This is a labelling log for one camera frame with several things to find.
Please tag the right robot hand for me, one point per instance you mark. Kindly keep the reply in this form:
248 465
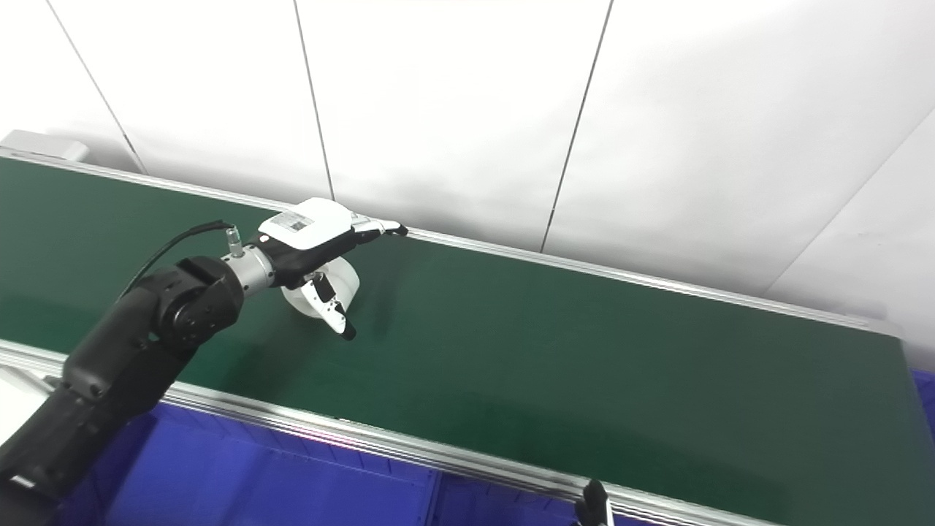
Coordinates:
594 504

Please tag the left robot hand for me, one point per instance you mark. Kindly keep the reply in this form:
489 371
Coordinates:
307 226

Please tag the white round plastic part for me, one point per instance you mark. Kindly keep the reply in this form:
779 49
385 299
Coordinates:
347 281

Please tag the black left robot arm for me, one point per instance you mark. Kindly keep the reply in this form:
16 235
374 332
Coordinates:
109 365

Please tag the blue plastic bin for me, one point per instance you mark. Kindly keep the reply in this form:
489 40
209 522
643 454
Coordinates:
504 508
924 402
256 482

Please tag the green conveyor belt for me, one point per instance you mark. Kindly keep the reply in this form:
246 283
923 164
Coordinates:
409 447
548 351

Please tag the white conveyor end housing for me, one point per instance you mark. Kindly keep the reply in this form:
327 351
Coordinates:
44 146

